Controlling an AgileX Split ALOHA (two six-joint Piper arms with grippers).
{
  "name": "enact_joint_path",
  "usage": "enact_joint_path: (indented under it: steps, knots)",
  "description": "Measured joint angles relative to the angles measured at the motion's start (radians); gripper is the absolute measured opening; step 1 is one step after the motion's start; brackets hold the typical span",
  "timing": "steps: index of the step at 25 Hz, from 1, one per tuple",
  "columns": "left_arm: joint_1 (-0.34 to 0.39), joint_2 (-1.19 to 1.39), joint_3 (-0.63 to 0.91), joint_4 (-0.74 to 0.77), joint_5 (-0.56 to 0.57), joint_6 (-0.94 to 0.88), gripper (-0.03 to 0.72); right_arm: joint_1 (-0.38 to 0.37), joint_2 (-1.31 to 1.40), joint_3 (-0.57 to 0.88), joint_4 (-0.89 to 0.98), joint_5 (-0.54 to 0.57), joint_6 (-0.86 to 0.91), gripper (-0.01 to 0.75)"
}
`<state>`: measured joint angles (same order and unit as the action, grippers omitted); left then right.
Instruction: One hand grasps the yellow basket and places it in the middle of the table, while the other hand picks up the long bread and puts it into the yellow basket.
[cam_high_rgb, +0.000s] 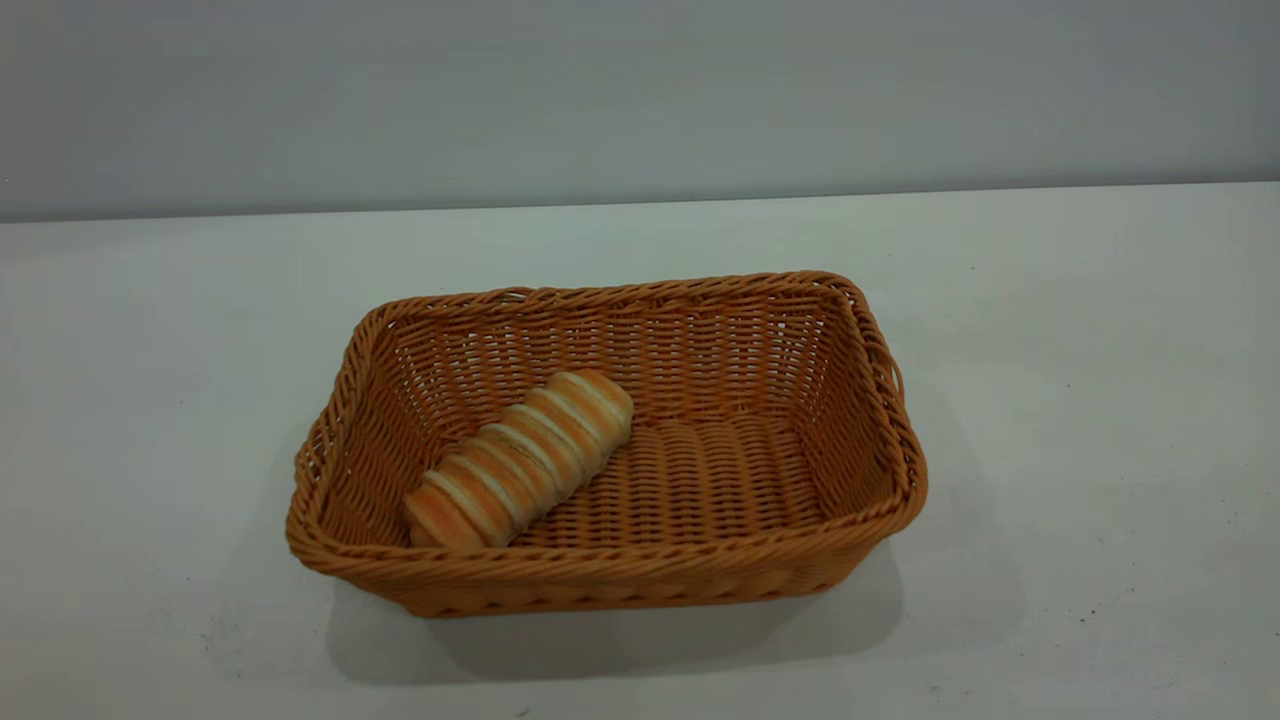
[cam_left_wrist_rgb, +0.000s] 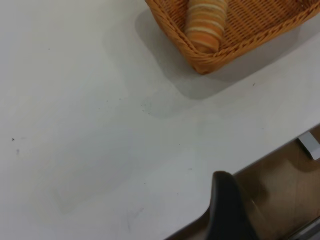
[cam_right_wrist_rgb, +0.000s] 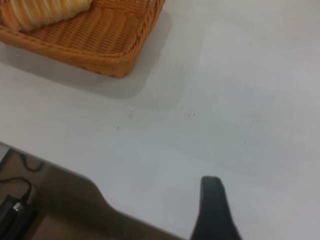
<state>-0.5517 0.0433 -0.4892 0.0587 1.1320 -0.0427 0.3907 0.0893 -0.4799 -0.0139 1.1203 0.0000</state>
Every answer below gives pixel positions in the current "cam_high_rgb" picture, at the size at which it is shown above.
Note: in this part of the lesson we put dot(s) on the orange woven wicker basket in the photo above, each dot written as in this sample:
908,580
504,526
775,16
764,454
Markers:
720,480

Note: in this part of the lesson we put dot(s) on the striped long bread loaf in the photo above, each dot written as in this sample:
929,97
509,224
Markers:
520,460

